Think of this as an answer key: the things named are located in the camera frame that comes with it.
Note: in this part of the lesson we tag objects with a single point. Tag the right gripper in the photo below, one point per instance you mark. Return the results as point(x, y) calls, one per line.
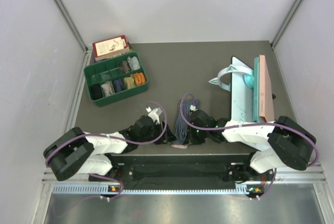
point(192, 139)

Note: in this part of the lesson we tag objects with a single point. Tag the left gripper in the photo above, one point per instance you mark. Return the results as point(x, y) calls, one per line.
point(168, 136)

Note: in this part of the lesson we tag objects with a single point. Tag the striped blue boxer shorts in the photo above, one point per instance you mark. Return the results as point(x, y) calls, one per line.
point(181, 128)

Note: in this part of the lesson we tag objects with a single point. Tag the black underwear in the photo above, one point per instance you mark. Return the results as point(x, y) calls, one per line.
point(96, 92)

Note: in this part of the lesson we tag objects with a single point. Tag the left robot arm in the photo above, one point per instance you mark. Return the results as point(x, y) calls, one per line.
point(78, 152)

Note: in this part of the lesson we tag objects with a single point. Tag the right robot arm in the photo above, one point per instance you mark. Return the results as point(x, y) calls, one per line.
point(281, 143)

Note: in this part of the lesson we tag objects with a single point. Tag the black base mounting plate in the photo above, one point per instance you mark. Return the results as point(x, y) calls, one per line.
point(225, 168)

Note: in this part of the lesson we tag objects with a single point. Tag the mustard rolled sock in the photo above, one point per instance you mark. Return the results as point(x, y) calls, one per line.
point(129, 82)

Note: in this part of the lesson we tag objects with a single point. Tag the navy rolled sock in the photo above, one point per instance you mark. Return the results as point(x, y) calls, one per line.
point(118, 85)

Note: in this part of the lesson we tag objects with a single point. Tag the orange rolled sock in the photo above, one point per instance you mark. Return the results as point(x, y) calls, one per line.
point(139, 78)

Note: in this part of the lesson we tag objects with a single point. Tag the beige rolled sock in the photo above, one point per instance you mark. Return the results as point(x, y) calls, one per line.
point(108, 89)

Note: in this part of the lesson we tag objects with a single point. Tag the green compartment tray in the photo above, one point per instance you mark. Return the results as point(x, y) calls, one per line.
point(108, 70)

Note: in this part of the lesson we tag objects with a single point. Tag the light blue tablet board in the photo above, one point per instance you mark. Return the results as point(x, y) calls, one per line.
point(245, 93)

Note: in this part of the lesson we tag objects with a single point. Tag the brown rolled sock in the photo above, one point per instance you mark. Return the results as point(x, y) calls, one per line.
point(124, 67)

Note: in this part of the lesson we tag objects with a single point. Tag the grey rolled sock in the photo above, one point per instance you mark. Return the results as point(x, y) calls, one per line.
point(133, 63)

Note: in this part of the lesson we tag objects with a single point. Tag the teal and pink book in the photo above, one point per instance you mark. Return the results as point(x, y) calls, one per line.
point(263, 109)

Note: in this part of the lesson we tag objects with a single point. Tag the red and cream book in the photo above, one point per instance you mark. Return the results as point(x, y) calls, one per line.
point(110, 48)

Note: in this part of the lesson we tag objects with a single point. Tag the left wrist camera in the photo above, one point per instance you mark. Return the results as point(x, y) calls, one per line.
point(154, 114)

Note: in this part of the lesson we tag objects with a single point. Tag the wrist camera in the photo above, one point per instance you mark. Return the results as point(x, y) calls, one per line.
point(192, 108)
point(154, 114)

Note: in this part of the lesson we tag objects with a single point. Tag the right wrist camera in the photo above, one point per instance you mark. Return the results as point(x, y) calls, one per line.
point(192, 108)

